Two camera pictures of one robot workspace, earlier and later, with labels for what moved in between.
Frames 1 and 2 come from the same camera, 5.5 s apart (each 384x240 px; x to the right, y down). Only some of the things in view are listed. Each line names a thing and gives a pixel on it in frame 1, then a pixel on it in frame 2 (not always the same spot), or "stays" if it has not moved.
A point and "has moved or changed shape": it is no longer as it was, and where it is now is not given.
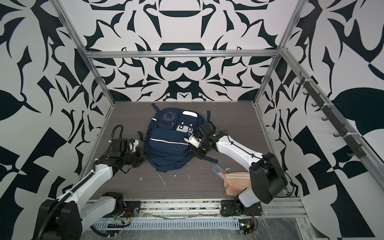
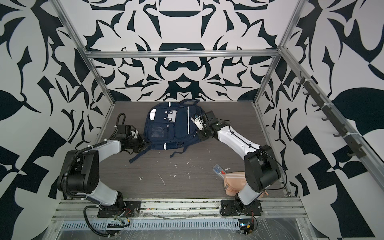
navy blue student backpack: (165, 147) has moved or changed shape
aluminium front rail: (117, 209) stays
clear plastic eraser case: (217, 168) stays
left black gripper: (141, 157) → (144, 145)
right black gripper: (200, 155) → (200, 135)
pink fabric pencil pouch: (235, 183) stays
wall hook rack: (327, 109) stays
